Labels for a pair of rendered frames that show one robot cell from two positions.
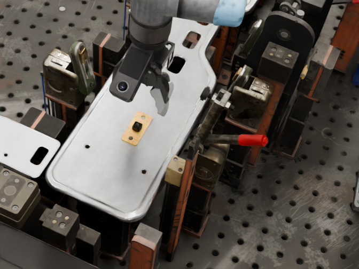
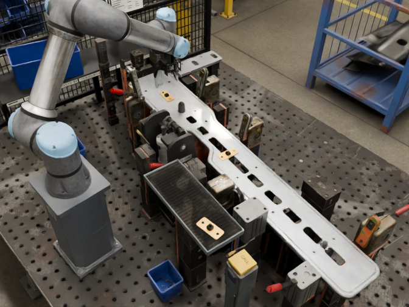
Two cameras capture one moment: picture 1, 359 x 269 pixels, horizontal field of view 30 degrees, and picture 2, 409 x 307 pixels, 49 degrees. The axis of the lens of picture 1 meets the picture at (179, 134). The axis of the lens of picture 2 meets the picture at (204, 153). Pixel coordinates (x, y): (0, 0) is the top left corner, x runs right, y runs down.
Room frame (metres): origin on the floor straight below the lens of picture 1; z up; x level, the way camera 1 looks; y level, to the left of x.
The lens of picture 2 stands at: (1.97, -1.12, 2.27)
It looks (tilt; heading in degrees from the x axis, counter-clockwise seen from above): 44 degrees down; 128
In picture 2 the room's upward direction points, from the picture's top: 1 degrees clockwise
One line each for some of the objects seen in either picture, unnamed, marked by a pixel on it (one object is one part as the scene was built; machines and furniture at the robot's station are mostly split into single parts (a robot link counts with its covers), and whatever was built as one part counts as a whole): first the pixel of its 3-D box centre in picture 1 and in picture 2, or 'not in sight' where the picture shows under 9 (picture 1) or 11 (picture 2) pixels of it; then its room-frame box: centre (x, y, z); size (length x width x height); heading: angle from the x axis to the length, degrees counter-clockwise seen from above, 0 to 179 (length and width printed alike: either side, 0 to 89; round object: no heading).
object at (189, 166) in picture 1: (181, 207); (127, 105); (0.66, -0.03, 0.95); 0.03 x 0.01 x 0.50; 164
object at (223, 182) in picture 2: not in sight; (220, 215); (1.36, -0.23, 0.89); 0.13 x 0.11 x 0.38; 74
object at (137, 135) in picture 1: (137, 126); (166, 95); (0.80, 0.09, 1.01); 0.08 x 0.04 x 0.01; 164
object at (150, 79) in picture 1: (149, 50); (168, 58); (0.83, 0.08, 1.22); 0.09 x 0.08 x 0.12; 164
